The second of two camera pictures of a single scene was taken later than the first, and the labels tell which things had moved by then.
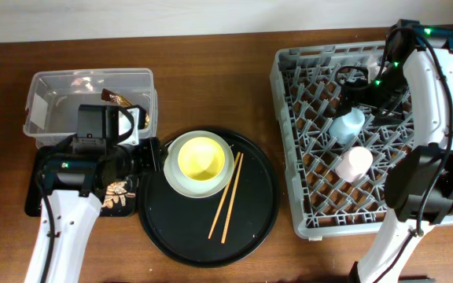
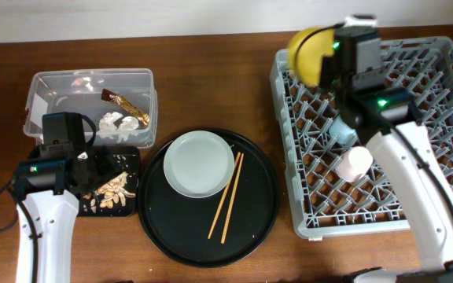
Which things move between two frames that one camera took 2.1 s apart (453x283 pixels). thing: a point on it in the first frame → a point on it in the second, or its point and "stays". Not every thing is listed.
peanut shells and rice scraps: x=116 y=192 stays
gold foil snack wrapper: x=121 y=101 stays
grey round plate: x=182 y=183 stays
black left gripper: x=153 y=156 → x=102 y=161
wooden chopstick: x=224 y=196 stays
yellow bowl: x=200 y=159 → x=311 y=53
